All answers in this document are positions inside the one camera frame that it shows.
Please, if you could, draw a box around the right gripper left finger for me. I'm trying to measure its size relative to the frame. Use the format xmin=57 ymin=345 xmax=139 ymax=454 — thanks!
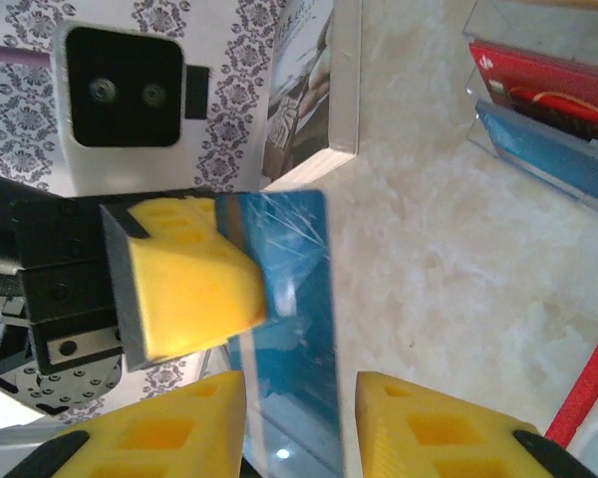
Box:
xmin=7 ymin=370 xmax=246 ymax=478

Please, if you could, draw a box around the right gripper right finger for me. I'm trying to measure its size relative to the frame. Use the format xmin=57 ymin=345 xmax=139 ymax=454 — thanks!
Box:
xmin=355 ymin=370 xmax=592 ymax=478

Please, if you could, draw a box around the blue credit card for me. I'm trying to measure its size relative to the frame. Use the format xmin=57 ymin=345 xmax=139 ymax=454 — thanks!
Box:
xmin=213 ymin=190 xmax=343 ymax=478

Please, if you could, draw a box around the red card holder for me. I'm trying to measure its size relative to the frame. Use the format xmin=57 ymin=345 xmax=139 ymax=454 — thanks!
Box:
xmin=544 ymin=328 xmax=598 ymax=478

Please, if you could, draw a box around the blue card in stand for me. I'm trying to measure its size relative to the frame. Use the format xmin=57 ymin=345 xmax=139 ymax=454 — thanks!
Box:
xmin=474 ymin=99 xmax=598 ymax=206

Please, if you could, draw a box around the red card in stand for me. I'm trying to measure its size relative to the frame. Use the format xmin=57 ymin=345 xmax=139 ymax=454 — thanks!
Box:
xmin=467 ymin=42 xmax=598 ymax=148

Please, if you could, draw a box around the clear acrylic card stand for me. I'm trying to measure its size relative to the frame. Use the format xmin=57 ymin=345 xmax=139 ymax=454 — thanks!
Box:
xmin=460 ymin=0 xmax=598 ymax=223

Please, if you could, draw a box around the white photo book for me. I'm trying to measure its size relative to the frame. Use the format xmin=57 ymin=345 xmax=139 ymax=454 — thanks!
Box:
xmin=260 ymin=0 xmax=364 ymax=193

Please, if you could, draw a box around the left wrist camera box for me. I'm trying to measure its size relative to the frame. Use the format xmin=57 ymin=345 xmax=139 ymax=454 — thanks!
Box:
xmin=49 ymin=19 xmax=213 ymax=198

